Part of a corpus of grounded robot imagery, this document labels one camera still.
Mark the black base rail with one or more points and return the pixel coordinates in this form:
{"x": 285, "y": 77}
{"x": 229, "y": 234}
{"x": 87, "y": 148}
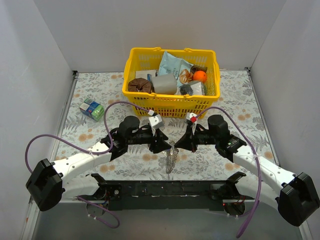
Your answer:
{"x": 213, "y": 195}

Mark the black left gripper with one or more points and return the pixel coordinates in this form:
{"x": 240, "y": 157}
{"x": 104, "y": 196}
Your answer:
{"x": 154, "y": 140}

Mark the yellow plastic shopping basket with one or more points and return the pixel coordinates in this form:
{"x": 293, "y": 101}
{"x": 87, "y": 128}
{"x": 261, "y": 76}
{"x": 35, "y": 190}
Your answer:
{"x": 172, "y": 106}

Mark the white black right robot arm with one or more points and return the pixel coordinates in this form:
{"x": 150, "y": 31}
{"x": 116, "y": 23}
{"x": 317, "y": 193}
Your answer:
{"x": 294, "y": 196}

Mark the brown wrapped snack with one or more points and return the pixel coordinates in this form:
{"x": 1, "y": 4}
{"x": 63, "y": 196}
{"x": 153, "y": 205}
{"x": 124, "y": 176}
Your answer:
{"x": 196, "y": 68}

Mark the grey paper roll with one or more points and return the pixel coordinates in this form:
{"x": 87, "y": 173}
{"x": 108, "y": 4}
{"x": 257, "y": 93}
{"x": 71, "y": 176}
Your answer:
{"x": 164, "y": 84}

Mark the blue green carton pack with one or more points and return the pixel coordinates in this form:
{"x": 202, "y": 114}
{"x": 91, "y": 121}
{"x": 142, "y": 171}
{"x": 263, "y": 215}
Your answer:
{"x": 92, "y": 109}

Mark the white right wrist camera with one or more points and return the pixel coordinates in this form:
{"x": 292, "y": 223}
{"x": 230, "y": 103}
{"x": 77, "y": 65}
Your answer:
{"x": 191, "y": 119}

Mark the clear bag with dark item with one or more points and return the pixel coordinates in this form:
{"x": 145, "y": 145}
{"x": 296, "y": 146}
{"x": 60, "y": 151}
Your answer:
{"x": 193, "y": 88}

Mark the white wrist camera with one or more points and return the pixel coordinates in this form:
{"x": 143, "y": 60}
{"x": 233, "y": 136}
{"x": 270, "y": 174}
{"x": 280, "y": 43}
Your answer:
{"x": 156, "y": 121}
{"x": 191, "y": 119}

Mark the large silver keyring with chain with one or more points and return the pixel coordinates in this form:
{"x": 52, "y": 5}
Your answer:
{"x": 171, "y": 156}

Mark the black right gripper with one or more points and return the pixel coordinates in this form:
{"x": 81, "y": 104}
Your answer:
{"x": 193, "y": 139}

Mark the white box in basket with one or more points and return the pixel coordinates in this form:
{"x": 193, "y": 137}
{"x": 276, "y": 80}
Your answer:
{"x": 146, "y": 74}

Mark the light blue snack bag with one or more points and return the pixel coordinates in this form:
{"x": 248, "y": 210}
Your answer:
{"x": 180, "y": 68}

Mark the orange fruit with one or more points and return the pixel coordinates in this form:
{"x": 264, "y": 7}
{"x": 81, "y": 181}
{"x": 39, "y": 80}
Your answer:
{"x": 200, "y": 76}

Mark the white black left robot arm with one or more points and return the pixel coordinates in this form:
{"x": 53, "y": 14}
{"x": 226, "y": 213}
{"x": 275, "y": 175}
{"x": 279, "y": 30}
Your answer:
{"x": 50, "y": 182}

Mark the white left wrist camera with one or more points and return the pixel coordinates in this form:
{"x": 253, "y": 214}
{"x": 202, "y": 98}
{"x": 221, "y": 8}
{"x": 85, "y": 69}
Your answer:
{"x": 156, "y": 121}

